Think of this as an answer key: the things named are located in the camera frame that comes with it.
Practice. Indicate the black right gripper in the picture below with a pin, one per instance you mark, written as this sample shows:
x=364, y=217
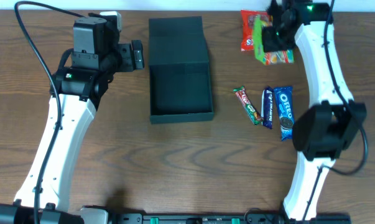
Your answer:
x=275, y=40

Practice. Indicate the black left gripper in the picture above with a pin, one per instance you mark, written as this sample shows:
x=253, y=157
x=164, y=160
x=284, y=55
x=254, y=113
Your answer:
x=137, y=55

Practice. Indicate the green Haribo candy bag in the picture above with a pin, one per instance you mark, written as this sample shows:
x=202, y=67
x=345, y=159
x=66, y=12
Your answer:
x=264, y=50

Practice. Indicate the black box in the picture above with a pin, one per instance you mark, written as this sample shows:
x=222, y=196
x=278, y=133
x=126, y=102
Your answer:
x=179, y=71

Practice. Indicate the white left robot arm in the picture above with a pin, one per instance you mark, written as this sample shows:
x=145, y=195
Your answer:
x=82, y=78

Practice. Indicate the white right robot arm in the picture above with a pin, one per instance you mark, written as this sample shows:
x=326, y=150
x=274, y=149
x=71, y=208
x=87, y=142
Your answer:
x=333, y=118

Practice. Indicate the blue Oreo cookie pack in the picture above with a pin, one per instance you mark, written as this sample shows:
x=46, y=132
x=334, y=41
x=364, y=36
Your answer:
x=283, y=100

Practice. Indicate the red Hacks candy bag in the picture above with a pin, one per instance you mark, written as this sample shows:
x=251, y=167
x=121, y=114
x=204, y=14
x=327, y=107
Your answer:
x=248, y=18

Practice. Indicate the dark blue chocolate bar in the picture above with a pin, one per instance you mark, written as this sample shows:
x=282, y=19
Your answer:
x=267, y=107

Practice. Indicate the red green KitKat bar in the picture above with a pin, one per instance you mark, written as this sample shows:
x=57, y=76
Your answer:
x=253, y=114

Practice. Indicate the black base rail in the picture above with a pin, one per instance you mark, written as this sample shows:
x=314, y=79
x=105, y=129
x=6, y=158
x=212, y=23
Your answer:
x=251, y=218

